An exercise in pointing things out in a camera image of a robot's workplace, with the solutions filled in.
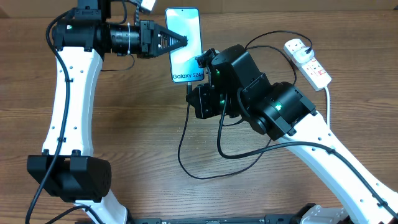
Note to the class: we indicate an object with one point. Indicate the Samsung Galaxy smartphone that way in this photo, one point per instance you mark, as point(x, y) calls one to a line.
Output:
point(185, 21)

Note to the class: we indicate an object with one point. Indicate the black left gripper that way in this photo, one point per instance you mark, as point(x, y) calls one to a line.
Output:
point(151, 34)

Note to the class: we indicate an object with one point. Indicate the white charger adapter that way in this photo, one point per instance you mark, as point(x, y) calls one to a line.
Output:
point(302, 56)

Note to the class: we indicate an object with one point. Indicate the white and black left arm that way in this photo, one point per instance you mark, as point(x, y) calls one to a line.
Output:
point(79, 38)

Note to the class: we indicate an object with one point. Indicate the white power strip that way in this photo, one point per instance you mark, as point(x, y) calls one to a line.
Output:
point(313, 71)

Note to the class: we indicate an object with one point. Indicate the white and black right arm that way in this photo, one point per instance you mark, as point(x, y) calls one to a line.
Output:
point(236, 87)

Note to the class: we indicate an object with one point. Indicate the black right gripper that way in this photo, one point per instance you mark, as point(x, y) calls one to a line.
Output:
point(203, 99)

